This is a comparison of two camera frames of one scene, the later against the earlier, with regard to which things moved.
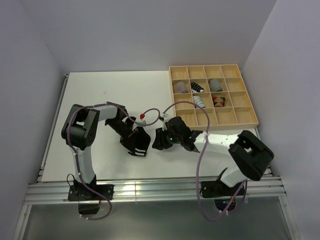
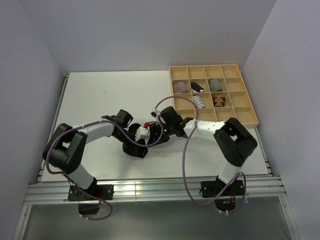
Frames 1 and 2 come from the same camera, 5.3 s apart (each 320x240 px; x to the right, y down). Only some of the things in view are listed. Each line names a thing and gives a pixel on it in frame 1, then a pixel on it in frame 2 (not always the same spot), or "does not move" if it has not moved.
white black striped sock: x=197 y=101 does not move
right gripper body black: x=173 y=139 -> x=168 y=131
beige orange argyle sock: x=218 y=101 does not move
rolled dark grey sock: x=215 y=86 does not move
